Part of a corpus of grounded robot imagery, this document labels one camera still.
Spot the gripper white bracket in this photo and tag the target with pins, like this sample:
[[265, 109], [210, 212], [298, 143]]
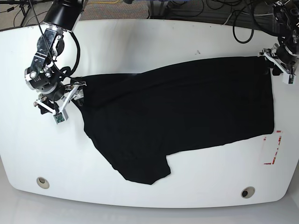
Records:
[[281, 61], [56, 99]]

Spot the black t-shirt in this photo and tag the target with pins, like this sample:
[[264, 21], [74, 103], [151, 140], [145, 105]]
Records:
[[136, 120]]

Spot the red tape marking rectangle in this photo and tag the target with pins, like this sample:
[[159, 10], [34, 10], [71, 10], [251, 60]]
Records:
[[271, 144]]

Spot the left table grommet hole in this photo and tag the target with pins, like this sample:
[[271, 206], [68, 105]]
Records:
[[42, 183]]

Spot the table grommet hole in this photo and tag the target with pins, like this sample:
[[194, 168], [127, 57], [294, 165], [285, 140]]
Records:
[[42, 183], [248, 192]]

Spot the black tripod stand legs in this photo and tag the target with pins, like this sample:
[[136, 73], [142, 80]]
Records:
[[21, 15]]

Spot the right table grommet hole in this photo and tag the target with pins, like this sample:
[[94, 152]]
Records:
[[248, 192]]

